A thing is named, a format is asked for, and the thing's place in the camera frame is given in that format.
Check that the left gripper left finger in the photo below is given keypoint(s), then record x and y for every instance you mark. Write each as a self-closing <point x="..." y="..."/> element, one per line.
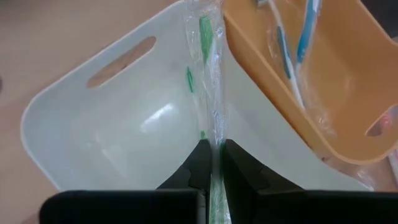
<point x="124" y="208"/>

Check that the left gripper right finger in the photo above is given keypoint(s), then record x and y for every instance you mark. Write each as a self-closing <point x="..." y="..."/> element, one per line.
<point x="311" y="208"/>

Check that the green toothbrush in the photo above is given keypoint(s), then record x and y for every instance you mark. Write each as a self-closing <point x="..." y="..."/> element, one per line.
<point x="189" y="79"/>
<point x="206" y="37"/>

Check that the blue toothbrush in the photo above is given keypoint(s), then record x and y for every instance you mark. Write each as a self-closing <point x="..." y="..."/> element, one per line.
<point x="308" y="28"/>
<point x="283" y="53"/>

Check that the white plastic bin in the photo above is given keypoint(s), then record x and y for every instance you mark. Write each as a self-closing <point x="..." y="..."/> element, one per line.
<point x="109" y="130"/>

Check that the orange plastic bin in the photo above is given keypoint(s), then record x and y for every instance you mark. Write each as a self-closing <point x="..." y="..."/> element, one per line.
<point x="342" y="62"/>

